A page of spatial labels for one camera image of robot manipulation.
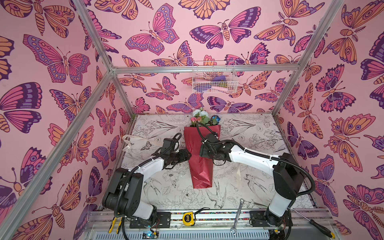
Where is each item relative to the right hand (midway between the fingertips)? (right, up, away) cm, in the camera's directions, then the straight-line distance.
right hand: (204, 150), depth 87 cm
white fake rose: (-2, +25, +26) cm, 36 cm away
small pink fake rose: (-6, +20, +26) cm, 33 cm away
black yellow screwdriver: (+54, -33, -18) cm, 66 cm away
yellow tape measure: (-8, -31, -14) cm, 35 cm away
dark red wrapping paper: (-1, -9, -2) cm, 9 cm away
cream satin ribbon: (-51, 0, +13) cm, 52 cm away
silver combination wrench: (+13, -35, -16) cm, 41 cm away
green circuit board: (-28, -39, -15) cm, 50 cm away
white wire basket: (+7, +46, +8) cm, 47 cm away
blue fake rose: (+10, +20, +23) cm, 32 cm away
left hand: (-9, -3, +3) cm, 10 cm away
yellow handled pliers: (-45, -32, -14) cm, 57 cm away
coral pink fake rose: (-2, +20, +26) cm, 33 cm away
